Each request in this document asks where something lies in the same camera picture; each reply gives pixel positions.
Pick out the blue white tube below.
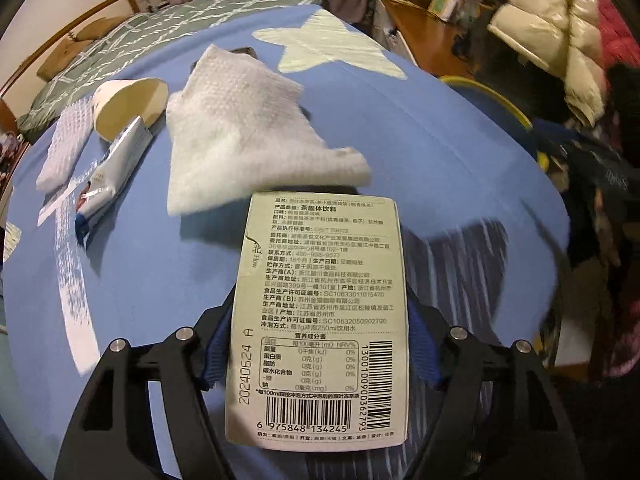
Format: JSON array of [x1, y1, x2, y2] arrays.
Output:
[[74, 115, 154, 247]]

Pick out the brown pillow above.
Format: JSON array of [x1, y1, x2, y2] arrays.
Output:
[[75, 19, 127, 42], [37, 40, 89, 82]]

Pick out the dark cloth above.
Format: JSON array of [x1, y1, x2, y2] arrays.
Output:
[[535, 62, 640, 382]]

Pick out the blue star tablecloth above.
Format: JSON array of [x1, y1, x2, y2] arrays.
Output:
[[0, 2, 571, 480]]

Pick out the yellow rimmed stool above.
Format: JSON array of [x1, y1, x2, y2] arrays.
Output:
[[439, 75, 551, 176]]

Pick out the white puffer jacket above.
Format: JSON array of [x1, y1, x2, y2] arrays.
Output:
[[487, 0, 609, 129]]

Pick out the large white napkin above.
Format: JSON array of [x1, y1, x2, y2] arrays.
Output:
[[165, 44, 373, 216]]

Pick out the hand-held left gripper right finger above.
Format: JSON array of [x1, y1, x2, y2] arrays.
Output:
[[406, 292, 583, 480]]

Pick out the wooden bed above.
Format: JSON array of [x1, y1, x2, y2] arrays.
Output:
[[0, 0, 331, 147]]

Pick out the pink dotted jacket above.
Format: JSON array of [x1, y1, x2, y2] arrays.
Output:
[[590, 0, 640, 72]]

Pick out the wooden desk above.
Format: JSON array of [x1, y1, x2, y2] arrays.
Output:
[[377, 0, 482, 82]]

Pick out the white tissue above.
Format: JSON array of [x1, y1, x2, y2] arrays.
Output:
[[35, 97, 97, 194]]

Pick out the pale barcode label box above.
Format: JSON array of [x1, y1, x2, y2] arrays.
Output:
[[225, 190, 408, 447]]

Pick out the white paper cup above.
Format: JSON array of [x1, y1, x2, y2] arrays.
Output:
[[92, 79, 169, 142]]

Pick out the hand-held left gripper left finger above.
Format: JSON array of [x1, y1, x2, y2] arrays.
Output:
[[60, 292, 236, 480]]

